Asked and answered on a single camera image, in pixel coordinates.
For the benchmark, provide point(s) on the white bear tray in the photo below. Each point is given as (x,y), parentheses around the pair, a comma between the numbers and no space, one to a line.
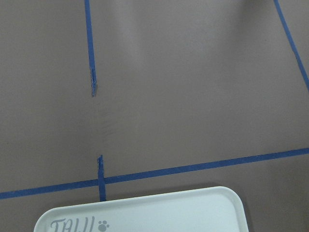
(215,209)

